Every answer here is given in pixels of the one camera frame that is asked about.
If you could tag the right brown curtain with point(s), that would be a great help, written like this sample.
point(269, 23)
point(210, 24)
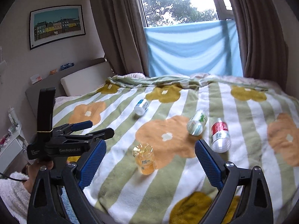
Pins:
point(263, 50)

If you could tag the green label clear cup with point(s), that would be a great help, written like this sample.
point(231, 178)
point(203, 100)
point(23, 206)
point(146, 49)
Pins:
point(197, 123)

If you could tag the blue cloth on window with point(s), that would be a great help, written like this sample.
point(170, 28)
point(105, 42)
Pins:
point(202, 47)

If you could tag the left hand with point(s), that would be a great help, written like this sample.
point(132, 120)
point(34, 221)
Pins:
point(33, 170)

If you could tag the left brown curtain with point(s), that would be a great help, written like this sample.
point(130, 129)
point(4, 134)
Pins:
point(121, 32)

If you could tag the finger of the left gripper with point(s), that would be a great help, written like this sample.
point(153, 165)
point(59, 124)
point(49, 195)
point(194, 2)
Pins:
point(103, 134)
point(70, 128)

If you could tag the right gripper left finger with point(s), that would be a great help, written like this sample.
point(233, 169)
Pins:
point(45, 204)

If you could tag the striped flower blanket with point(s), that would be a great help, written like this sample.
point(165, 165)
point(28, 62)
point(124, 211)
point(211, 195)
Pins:
point(262, 122)

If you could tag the brown curtain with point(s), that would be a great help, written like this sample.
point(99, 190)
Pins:
point(121, 32)
point(263, 50)

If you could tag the orange label clear cup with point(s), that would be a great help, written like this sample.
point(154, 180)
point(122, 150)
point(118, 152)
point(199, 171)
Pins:
point(144, 158)

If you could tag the window frame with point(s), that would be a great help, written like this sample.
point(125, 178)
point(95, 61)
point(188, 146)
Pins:
point(224, 9)

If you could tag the framed house picture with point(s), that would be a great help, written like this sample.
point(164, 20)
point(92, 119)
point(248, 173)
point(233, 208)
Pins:
point(52, 24)

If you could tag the grey headboard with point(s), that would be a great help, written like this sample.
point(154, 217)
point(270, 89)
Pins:
point(54, 81)

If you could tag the blue label white cup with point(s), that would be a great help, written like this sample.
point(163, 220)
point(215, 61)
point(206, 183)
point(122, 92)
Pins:
point(141, 107)

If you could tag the red label clear cup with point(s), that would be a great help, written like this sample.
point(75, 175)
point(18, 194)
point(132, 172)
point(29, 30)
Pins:
point(221, 139)

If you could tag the white bedside table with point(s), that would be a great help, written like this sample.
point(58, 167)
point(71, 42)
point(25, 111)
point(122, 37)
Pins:
point(13, 152)

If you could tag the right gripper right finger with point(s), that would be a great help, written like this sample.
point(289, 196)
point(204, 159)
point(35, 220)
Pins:
point(255, 204)

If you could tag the blue toy on headboard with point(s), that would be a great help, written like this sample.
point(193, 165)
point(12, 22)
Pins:
point(66, 66)

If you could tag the orange item on headboard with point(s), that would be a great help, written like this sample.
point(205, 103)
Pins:
point(54, 71)

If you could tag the white headboard cushion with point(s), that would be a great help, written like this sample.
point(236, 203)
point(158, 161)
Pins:
point(86, 80)

